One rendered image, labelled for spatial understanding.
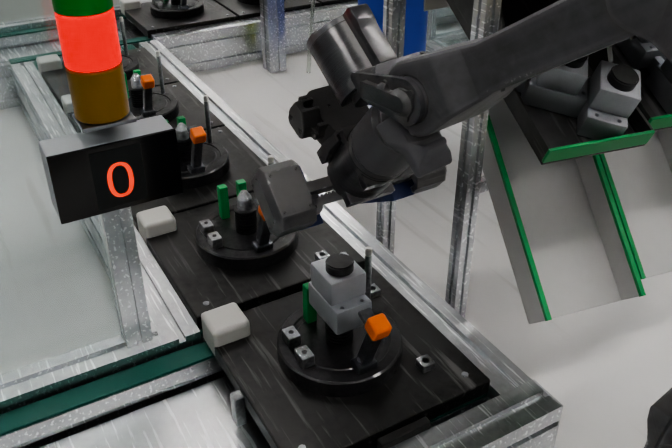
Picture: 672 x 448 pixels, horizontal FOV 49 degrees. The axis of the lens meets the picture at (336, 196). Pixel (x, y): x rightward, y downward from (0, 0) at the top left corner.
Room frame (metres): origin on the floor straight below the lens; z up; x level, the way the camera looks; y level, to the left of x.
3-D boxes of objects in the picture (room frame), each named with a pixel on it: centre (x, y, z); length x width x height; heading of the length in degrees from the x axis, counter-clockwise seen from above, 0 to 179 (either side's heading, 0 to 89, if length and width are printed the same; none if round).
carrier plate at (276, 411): (0.63, 0.00, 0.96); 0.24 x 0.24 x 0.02; 30
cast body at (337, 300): (0.64, 0.00, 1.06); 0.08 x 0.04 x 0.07; 30
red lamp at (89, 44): (0.64, 0.22, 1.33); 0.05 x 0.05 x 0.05
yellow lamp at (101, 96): (0.64, 0.22, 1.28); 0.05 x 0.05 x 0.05
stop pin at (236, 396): (0.57, 0.11, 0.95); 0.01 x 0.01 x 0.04; 30
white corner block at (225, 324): (0.66, 0.13, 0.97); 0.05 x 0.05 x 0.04; 30
